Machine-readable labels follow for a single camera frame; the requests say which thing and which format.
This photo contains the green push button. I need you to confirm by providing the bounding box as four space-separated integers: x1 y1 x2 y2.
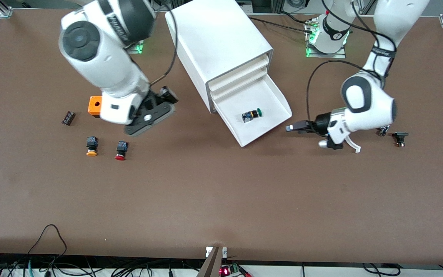
242 108 263 124

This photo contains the red push button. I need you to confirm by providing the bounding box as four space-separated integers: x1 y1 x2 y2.
114 141 129 161

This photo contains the white middle cabinet drawer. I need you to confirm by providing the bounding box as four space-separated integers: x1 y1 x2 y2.
208 65 270 101

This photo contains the white drawer cabinet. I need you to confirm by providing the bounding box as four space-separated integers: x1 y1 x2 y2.
165 0 274 114

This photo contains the white highest cabinet drawer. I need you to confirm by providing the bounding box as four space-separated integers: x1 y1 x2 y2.
208 54 270 92

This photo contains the yellow push button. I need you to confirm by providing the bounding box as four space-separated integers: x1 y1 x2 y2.
86 136 99 157

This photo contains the white curved plastic arc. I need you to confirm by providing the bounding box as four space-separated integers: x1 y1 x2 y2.
345 135 361 154

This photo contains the orange box with hole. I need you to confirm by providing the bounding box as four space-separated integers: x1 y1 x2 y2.
88 96 103 118

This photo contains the circuit board with red light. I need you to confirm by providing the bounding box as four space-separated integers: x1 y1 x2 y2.
219 263 252 277

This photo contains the brown support bar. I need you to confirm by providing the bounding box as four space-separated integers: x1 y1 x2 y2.
197 247 223 277

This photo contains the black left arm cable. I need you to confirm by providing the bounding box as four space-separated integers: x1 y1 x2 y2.
306 0 398 123

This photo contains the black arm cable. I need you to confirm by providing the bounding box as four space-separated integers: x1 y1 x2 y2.
306 0 398 123
148 0 178 87

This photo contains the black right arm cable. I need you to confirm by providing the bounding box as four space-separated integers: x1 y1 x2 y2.
148 0 178 87

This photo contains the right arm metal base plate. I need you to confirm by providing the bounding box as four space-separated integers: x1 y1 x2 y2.
127 40 145 54

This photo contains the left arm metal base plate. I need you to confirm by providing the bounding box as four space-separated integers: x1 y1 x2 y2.
305 17 347 59

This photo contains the black switch part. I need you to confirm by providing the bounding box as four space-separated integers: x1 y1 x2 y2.
392 132 409 148

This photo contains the thin black cable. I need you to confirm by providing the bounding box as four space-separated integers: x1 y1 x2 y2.
248 16 315 34
277 11 311 24

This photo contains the small metal bracket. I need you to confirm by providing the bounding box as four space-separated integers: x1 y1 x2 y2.
206 246 228 258

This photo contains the black coiled cable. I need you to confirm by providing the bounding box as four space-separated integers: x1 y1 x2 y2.
362 263 402 277

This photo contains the black looped cable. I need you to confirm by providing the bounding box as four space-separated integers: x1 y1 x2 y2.
27 224 68 266

